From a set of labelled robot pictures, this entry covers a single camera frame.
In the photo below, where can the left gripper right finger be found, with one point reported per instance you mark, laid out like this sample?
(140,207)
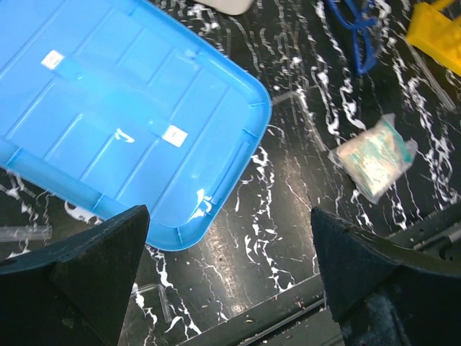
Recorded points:
(381,293)

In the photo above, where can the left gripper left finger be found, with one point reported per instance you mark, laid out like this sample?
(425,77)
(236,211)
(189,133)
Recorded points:
(74,291)

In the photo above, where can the packet of gloves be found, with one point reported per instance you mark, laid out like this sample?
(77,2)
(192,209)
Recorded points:
(375,158)

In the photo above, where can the clear test tube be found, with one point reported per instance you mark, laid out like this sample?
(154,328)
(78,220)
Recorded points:
(25,233)
(444,98)
(300,99)
(152,294)

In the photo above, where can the yellow test tube rack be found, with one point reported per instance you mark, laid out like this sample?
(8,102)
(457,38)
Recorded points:
(435,34)

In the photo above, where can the light blue plastic lid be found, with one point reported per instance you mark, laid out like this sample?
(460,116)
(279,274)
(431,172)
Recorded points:
(112,104)

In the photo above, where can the blue safety glasses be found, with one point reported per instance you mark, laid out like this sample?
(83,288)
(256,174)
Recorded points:
(365,27)

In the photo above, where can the white plastic tub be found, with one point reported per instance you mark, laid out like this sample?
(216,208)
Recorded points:
(230,7)

